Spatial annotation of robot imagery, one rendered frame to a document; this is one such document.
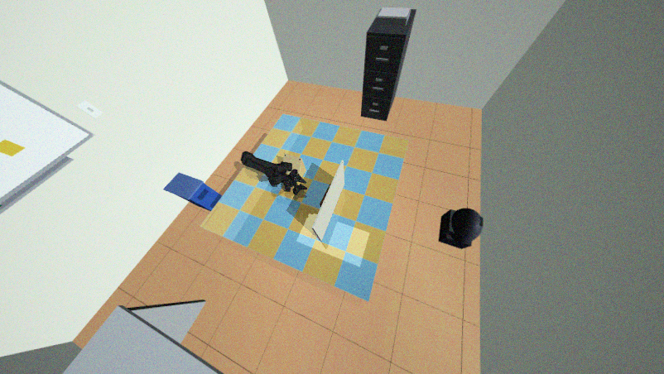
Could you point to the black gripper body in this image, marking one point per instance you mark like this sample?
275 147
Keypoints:
291 176

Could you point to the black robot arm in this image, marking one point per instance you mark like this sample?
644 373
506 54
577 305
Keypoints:
274 172

